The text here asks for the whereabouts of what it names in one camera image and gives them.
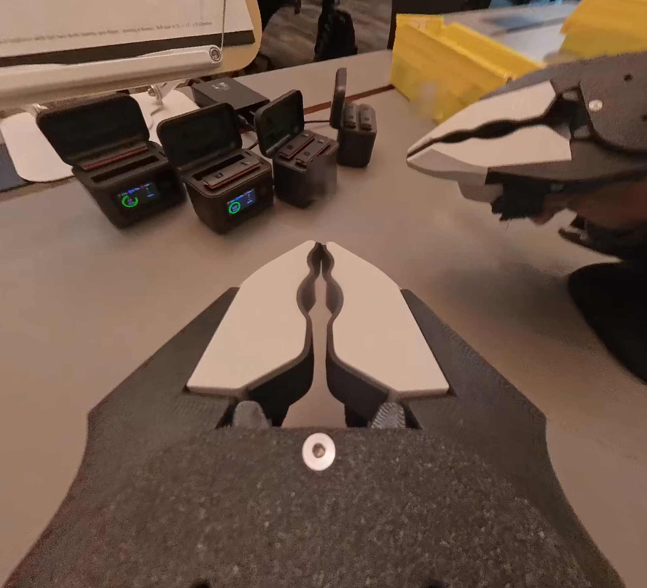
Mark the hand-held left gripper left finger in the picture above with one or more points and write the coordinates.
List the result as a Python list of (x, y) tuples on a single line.
[(252, 335)]

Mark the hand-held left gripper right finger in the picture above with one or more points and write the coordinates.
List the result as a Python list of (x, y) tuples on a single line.
[(384, 335)]

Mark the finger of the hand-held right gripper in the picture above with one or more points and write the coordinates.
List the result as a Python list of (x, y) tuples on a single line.
[(505, 107), (505, 153)]

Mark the yellow storage bin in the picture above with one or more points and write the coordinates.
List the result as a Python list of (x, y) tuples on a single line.
[(455, 67), (606, 21)]

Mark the orange-tabbed black battery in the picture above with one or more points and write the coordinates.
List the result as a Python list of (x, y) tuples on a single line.
[(316, 153), (353, 117), (298, 145), (230, 178), (368, 118), (114, 158)]

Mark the black battery charger case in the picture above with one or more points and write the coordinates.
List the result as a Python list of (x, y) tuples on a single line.
[(280, 117), (356, 149), (202, 133), (172, 196)]

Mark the person's right hand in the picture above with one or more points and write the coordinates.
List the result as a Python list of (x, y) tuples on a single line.
[(606, 206)]

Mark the black backpack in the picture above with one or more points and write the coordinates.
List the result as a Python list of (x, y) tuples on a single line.
[(336, 36)]

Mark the black charging hub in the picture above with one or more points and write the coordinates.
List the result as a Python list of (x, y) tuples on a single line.
[(222, 92)]

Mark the wooden sign board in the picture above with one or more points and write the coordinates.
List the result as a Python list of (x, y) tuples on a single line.
[(255, 1)]

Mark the white clamp bar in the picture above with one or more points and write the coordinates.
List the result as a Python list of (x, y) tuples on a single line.
[(101, 72)]

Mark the printed instruction sheet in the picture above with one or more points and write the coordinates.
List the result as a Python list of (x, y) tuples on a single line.
[(126, 6)]

